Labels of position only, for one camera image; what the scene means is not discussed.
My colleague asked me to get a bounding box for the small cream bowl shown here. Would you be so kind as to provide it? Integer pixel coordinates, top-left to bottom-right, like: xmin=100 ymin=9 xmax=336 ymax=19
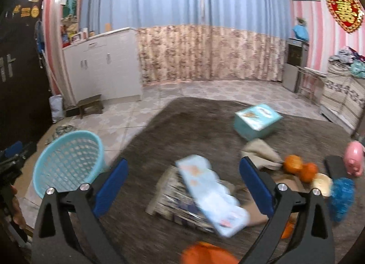
xmin=311 ymin=173 xmax=333 ymax=197

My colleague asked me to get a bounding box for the orange tangerine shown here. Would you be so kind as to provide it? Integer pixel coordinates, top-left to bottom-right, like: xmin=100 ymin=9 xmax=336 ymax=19
xmin=283 ymin=155 xmax=303 ymax=174
xmin=299 ymin=163 xmax=318 ymax=184

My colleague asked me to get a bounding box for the light blue snack package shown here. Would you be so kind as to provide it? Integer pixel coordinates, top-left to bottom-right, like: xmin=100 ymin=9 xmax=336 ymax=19
xmin=175 ymin=155 xmax=249 ymax=238

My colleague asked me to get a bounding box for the beige cloth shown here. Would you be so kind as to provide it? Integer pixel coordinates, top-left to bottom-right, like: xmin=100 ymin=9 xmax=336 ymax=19
xmin=241 ymin=139 xmax=283 ymax=171

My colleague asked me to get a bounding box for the orange plastic bag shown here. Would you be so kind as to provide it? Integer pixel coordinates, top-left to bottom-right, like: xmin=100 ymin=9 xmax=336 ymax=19
xmin=181 ymin=242 xmax=240 ymax=264

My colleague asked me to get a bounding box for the person's hand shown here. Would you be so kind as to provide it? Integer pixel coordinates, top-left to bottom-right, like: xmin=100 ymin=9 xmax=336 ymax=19
xmin=9 ymin=184 xmax=26 ymax=229

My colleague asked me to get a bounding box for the dark double door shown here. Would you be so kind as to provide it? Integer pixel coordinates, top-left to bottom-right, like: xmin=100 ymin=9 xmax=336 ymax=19
xmin=1 ymin=0 xmax=52 ymax=149

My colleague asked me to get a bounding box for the light blue plastic basket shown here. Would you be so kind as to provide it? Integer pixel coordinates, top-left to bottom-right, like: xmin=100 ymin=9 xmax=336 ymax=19
xmin=33 ymin=131 xmax=106 ymax=198

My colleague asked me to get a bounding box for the green rag on floor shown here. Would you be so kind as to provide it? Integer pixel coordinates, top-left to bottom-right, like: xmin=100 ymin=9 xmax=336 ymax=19
xmin=45 ymin=124 xmax=77 ymax=145

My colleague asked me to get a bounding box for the white plastic bag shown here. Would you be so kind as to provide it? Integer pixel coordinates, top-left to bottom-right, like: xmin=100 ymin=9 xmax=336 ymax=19
xmin=49 ymin=95 xmax=64 ymax=123

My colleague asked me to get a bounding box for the pink pig toy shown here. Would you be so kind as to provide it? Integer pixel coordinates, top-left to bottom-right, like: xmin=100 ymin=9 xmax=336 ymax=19
xmin=343 ymin=141 xmax=364 ymax=177

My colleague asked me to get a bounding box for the small wooden stool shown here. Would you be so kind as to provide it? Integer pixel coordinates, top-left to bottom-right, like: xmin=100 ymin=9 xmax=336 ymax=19
xmin=77 ymin=94 xmax=104 ymax=119

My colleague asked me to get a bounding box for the teal cardboard box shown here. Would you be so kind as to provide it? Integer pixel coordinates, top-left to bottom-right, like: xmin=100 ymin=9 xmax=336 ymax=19
xmin=233 ymin=103 xmax=283 ymax=141

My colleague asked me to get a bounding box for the grey shaggy rug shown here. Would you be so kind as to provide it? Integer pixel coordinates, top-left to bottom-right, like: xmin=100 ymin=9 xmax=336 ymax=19
xmin=101 ymin=98 xmax=364 ymax=263

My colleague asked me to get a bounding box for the white cabinet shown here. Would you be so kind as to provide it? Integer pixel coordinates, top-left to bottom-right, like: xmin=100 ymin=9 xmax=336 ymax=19
xmin=63 ymin=27 xmax=143 ymax=103

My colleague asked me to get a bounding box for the patterned cloth covered furniture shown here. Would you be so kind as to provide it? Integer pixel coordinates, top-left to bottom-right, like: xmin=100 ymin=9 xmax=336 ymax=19
xmin=320 ymin=61 xmax=364 ymax=134

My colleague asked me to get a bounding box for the folding small table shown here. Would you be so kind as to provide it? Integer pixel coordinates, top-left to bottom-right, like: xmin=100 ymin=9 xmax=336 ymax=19
xmin=296 ymin=67 xmax=327 ymax=105

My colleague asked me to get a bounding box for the grey water dispenser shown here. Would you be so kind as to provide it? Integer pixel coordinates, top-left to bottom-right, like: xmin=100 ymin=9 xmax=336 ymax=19
xmin=282 ymin=38 xmax=309 ymax=93

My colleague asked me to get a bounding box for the pile of clothes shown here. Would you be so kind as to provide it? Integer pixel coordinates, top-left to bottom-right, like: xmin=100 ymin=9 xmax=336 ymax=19
xmin=328 ymin=47 xmax=364 ymax=78

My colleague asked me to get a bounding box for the blue covered plant pot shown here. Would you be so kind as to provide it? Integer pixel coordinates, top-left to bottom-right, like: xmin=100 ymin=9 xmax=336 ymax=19
xmin=293 ymin=17 xmax=309 ymax=43

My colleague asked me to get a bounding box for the blue and floral curtain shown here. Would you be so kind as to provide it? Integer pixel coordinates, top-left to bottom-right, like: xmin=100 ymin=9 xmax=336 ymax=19
xmin=81 ymin=0 xmax=291 ymax=84

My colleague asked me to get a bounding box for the red heart wall decoration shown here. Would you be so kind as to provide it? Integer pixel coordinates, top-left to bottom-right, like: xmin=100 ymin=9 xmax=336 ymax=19
xmin=326 ymin=0 xmax=364 ymax=34

